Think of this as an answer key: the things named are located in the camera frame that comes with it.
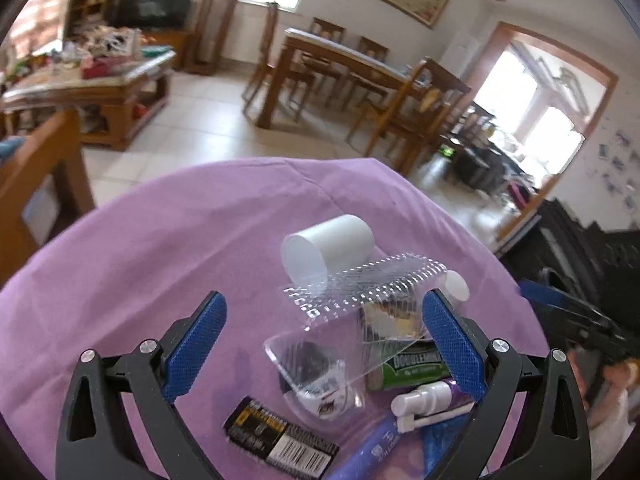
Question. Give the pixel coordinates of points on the wooden dining chair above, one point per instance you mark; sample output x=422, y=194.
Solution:
x=470, y=125
x=327, y=27
x=400, y=120
x=295, y=77
x=372, y=47

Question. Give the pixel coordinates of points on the group of wall photos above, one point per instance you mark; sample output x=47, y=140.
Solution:
x=620, y=165

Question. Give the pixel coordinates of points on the teal tray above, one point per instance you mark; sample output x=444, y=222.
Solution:
x=157, y=51

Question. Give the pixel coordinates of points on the dark sofa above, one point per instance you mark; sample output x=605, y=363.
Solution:
x=475, y=165

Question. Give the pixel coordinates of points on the purple tablecloth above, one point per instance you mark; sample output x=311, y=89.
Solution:
x=150, y=260

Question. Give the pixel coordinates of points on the black battery card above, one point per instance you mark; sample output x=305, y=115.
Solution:
x=280, y=435

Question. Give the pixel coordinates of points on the pink box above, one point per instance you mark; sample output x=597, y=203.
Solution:
x=105, y=68

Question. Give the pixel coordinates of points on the wooden sofa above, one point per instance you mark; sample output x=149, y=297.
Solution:
x=60, y=160

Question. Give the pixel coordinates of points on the person's right hand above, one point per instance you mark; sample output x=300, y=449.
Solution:
x=620, y=372

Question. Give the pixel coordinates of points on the blue tissue pack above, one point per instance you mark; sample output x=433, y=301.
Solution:
x=440, y=446

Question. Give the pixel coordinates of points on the striped roller blind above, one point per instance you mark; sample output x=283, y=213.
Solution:
x=40, y=15

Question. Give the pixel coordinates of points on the brown printed packet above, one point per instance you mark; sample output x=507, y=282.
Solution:
x=390, y=325

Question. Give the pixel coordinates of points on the wooden coffee table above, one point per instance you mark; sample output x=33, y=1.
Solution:
x=115, y=105

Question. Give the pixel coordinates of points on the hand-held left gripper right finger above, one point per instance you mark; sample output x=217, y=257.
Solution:
x=452, y=347

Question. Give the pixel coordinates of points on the small white cap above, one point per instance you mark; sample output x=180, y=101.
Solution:
x=456, y=286

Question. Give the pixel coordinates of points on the clear plastic blister pack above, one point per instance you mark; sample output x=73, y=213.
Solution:
x=360, y=285

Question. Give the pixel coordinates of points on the wooden dining table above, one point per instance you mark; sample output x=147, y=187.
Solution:
x=340, y=55

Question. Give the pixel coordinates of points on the wooden door frame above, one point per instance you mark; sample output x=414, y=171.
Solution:
x=500, y=40

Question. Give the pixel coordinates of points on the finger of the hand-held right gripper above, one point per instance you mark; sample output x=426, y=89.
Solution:
x=555, y=297

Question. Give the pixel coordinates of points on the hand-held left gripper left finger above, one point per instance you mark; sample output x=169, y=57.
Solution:
x=195, y=350

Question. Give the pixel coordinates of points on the person's right forearm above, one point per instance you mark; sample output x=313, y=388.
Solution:
x=615, y=420

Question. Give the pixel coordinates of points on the wooden television cabinet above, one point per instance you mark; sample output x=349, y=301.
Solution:
x=170, y=45

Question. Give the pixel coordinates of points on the black and white wrapper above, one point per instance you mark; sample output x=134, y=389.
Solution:
x=322, y=402

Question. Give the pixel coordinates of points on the lilac tube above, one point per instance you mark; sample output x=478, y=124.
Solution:
x=370, y=452

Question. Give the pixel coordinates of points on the white cup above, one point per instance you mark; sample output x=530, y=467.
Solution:
x=340, y=240

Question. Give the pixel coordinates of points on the green gum packet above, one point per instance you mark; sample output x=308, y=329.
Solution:
x=405, y=369

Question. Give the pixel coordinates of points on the black television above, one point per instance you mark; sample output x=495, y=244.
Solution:
x=150, y=2

